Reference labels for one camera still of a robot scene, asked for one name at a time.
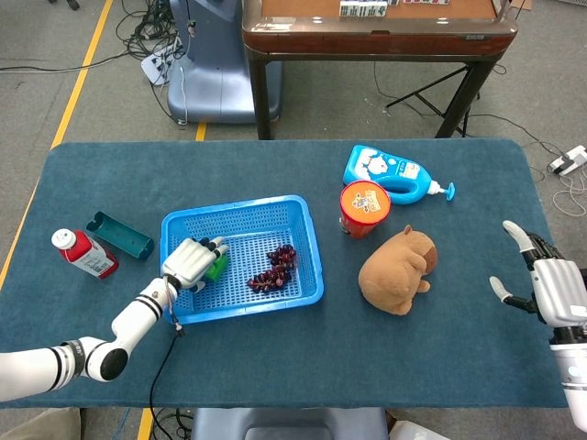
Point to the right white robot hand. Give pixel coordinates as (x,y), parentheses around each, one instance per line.
(561,293)

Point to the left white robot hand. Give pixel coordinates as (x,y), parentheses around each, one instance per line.
(190,263)

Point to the green toy building block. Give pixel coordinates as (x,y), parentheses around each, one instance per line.
(215,271)

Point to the red instant noodle cup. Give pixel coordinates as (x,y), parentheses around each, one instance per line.
(364,204)

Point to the blue plastic mesh basket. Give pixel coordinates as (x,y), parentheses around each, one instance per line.
(257,302)

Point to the teal open plastic case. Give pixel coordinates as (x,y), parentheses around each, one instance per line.
(121,236)

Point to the purple grape bunch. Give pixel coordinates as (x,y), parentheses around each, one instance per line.
(275,275)

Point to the red bottle white cap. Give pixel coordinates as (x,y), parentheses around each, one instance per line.
(87,256)

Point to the white power strip black plug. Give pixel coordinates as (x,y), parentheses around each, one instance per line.
(571,160)

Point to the blue felt table mat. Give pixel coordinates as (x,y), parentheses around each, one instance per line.
(293,362)

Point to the brown capybara plush toy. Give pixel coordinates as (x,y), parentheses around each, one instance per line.
(394,275)

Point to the blue-grey machine base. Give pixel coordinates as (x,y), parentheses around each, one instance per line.
(211,82)

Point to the blue-grey robot torso base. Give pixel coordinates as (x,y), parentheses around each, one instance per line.
(289,424)

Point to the blue pump detergent bottle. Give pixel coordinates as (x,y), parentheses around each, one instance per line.
(367,172)

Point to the white power strip with plugs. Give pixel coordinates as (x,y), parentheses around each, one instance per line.
(153,66)

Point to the white plastic object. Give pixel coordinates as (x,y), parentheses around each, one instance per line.
(408,431)

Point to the brown mahjong table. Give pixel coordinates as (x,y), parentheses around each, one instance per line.
(367,41)

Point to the black chair caster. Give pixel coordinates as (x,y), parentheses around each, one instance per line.
(69,3)

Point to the row of mahjong tiles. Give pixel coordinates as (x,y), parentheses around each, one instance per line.
(362,9)

